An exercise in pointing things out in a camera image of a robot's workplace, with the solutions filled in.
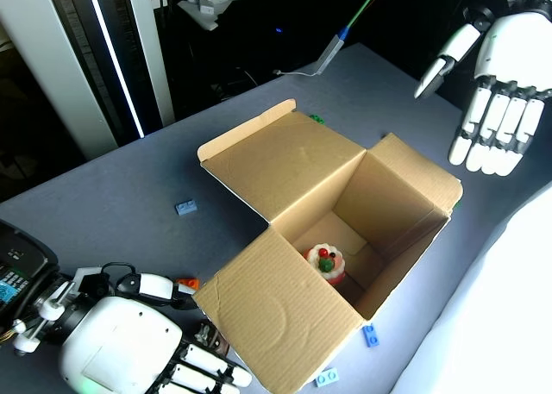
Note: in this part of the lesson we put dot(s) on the grey table cloth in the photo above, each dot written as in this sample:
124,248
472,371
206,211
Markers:
129,221

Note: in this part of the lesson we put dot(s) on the orange two-stud toy brick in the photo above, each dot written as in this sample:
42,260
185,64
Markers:
190,283

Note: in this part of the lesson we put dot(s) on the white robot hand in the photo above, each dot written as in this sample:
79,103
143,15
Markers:
517,49
116,346

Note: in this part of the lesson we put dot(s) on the white light strip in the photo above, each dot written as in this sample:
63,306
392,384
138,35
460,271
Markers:
113,58

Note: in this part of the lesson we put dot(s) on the wide white cabinet panel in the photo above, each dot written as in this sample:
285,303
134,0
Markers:
39,45

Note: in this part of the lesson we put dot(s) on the light blue toy brick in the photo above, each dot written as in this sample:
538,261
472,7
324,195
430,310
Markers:
186,208
327,377

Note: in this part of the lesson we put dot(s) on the narrow white cabinet post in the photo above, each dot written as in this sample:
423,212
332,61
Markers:
146,45

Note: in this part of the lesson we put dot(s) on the brown cardboard box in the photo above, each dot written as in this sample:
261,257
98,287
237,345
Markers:
280,161

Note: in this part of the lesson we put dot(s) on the green toy brick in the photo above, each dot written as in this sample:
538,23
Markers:
318,118
458,204

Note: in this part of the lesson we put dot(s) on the white backdrop cloth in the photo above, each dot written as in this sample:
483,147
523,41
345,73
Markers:
496,316

